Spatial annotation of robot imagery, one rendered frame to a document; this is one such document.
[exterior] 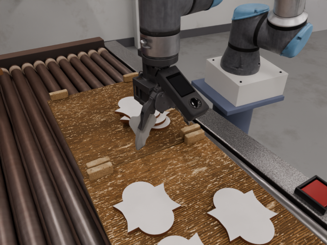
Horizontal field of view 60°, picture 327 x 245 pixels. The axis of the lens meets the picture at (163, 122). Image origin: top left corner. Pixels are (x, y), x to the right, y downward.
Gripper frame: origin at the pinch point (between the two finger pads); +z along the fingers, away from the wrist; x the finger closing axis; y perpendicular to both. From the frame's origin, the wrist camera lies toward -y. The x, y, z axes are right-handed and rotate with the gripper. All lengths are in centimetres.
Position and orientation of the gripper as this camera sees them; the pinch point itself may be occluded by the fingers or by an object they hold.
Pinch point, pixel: (166, 138)
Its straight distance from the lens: 65.1
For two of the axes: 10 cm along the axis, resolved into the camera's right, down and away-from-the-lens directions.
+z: 0.0, 8.1, 5.8
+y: -6.2, -4.5, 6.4
